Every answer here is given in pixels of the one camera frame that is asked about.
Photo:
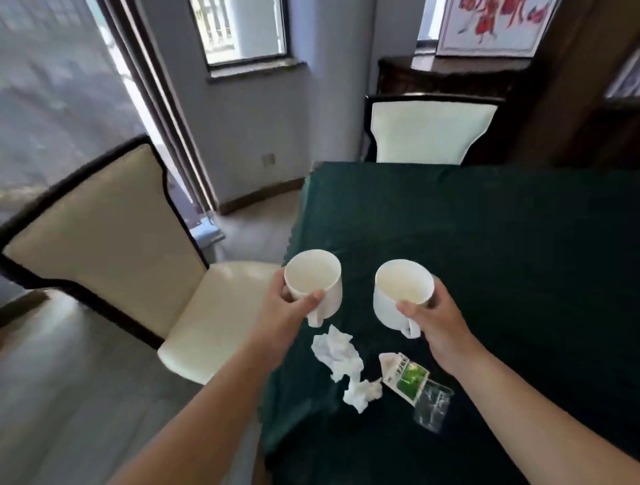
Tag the person's right hand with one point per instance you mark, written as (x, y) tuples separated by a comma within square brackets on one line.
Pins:
[(442, 325)]

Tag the person's left hand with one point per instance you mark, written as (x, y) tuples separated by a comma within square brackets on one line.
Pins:
[(275, 315)]

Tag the person's right thumb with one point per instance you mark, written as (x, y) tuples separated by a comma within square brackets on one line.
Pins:
[(411, 308)]

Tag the person's left thumb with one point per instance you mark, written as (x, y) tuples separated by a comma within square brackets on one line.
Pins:
[(306, 302)]

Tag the white ceramic mug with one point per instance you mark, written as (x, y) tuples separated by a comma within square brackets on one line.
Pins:
[(316, 282), (397, 295)]

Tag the person's left forearm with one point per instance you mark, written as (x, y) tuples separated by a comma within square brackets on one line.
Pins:
[(200, 424)]

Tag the person's right forearm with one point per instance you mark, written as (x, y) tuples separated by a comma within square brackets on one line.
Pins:
[(540, 419)]

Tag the large crumpled white tissue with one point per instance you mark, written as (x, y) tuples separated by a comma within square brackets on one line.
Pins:
[(338, 352)]

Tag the green and white carton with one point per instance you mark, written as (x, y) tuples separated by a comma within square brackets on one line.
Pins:
[(404, 375)]

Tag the dark green tablecloth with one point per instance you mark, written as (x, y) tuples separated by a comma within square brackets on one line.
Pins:
[(480, 310)]

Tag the small crumpled white tissue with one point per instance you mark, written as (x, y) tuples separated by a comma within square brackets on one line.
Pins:
[(363, 393)]

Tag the clear plastic wrapper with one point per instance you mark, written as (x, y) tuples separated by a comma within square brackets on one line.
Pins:
[(433, 405)]

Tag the dark wooden sideboard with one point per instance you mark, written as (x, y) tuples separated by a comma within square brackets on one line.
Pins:
[(450, 75)]

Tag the red and white framed painting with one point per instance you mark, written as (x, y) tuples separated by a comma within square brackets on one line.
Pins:
[(492, 25)]

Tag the cream chair with black frame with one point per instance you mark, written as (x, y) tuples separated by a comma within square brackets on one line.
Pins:
[(120, 280), (429, 131)]

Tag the window with dark frame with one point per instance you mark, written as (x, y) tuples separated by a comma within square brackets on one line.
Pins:
[(239, 30)]

